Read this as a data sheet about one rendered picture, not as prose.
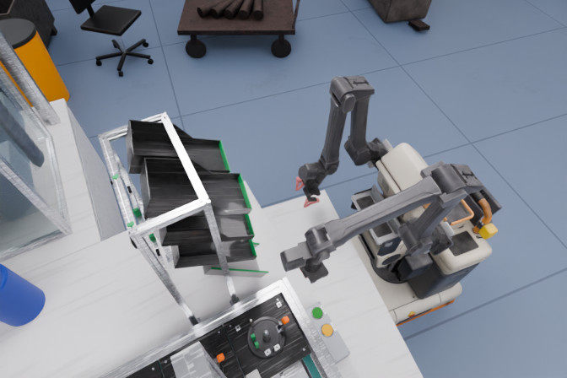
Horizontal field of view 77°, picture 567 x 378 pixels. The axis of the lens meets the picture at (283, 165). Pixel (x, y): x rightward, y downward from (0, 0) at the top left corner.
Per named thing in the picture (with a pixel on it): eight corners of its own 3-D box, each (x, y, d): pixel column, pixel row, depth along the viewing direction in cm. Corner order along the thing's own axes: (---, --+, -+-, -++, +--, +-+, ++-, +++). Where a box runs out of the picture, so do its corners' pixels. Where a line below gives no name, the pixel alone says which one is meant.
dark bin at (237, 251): (245, 228, 133) (252, 217, 128) (255, 260, 125) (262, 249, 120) (168, 233, 118) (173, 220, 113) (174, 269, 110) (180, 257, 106)
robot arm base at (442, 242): (455, 244, 128) (434, 216, 134) (445, 243, 122) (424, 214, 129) (435, 256, 132) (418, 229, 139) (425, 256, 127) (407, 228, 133)
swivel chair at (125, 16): (153, 40, 410) (125, -48, 335) (156, 72, 375) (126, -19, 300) (98, 48, 399) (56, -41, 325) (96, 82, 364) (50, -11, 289)
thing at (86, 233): (113, 178, 290) (63, 98, 222) (152, 299, 231) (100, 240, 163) (21, 212, 269) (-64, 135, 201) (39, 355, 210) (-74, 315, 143)
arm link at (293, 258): (332, 252, 94) (319, 224, 99) (291, 265, 91) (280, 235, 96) (325, 268, 103) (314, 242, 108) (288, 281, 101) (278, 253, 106)
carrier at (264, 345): (279, 294, 141) (279, 283, 131) (310, 353, 128) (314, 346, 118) (223, 325, 134) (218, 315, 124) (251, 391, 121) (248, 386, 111)
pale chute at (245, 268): (252, 248, 149) (259, 243, 147) (261, 278, 141) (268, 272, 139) (197, 241, 129) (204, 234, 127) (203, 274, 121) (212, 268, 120)
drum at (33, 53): (72, 80, 364) (35, 13, 307) (74, 109, 339) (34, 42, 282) (24, 90, 353) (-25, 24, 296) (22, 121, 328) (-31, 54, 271)
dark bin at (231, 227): (241, 206, 120) (250, 192, 115) (252, 239, 112) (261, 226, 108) (155, 207, 105) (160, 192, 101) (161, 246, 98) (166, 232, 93)
